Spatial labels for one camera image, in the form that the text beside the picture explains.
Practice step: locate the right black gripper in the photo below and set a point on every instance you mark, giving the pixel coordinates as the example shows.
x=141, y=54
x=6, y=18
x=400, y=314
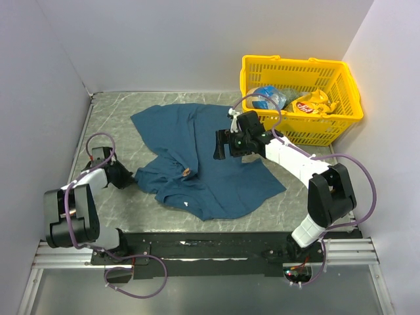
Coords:
x=224, y=137

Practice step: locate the small round brooch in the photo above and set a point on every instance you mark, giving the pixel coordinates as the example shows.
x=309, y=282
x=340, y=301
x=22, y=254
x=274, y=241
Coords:
x=186, y=172

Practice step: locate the blue clear plastic package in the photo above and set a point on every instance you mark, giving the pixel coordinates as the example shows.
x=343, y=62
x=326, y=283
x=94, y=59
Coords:
x=265, y=98

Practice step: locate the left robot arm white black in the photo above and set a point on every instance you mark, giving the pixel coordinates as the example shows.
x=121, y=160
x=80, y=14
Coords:
x=70, y=214

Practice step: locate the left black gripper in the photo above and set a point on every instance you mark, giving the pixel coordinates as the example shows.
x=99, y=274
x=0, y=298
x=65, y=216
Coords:
x=126, y=179

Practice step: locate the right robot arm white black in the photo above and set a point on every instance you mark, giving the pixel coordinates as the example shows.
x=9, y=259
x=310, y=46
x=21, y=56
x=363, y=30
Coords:
x=330, y=192

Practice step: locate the yellow plastic basket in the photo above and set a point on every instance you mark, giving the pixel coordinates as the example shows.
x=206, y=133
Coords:
x=295, y=77

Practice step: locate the blue t-shirt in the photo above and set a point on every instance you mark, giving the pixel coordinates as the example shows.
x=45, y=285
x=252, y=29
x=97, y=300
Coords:
x=183, y=136

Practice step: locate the yellow chips bag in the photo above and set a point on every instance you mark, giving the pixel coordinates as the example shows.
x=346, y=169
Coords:
x=315, y=102

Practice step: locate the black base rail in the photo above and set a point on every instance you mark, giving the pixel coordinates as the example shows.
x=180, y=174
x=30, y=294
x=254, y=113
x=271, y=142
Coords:
x=210, y=254

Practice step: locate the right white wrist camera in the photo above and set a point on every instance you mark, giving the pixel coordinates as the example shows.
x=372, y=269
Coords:
x=233, y=115

